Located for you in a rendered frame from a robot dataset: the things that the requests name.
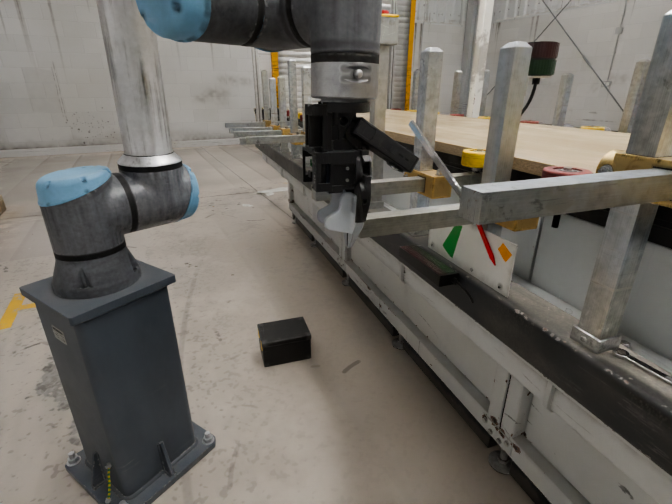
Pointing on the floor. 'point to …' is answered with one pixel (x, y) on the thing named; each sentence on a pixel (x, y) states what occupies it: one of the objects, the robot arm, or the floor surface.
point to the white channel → (480, 57)
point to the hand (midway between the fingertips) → (353, 238)
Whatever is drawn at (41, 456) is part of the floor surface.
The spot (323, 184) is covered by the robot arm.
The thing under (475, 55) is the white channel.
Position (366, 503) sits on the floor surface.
